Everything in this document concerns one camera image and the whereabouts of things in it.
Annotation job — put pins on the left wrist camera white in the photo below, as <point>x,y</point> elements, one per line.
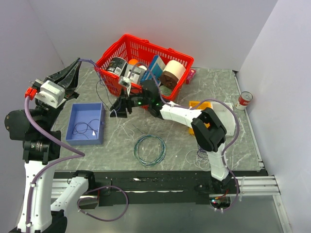
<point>47,92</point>

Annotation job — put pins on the orange fruit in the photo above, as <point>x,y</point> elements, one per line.
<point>133,62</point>

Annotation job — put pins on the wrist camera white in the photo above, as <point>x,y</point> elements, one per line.
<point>125,82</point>
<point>47,92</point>

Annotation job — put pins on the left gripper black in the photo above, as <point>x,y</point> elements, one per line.
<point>69,82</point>

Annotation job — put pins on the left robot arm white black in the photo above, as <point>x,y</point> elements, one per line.
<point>32,125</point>

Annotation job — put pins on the blue Harrys box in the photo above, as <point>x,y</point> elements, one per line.
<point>156,67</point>

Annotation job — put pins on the brown roll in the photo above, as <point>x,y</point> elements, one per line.
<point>168,80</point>

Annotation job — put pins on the aluminium frame rail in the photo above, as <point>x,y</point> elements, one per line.
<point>258,186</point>

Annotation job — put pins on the red white soup can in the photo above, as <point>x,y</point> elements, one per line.
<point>243,100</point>

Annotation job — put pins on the white paper towel roll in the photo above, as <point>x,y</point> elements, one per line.
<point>174,70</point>

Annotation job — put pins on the black cylindrical can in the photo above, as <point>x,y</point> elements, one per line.
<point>117,66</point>

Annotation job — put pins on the green scouring sponge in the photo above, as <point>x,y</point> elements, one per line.
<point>165,91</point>

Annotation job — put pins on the pink small box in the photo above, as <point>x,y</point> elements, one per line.
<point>190,75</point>

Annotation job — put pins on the white plastic bin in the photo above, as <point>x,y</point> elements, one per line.
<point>225,117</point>

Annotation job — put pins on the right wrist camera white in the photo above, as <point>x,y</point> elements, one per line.
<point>125,82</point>

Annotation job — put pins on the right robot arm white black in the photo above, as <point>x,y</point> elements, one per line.
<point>209,131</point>

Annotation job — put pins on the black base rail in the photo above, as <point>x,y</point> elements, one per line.
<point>161,187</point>

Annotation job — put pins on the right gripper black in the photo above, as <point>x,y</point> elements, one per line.
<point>120,105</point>

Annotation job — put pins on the blue plastic bin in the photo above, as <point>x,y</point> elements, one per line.
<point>86,124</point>

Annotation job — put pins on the grey labelled pouch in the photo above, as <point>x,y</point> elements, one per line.
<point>136,75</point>

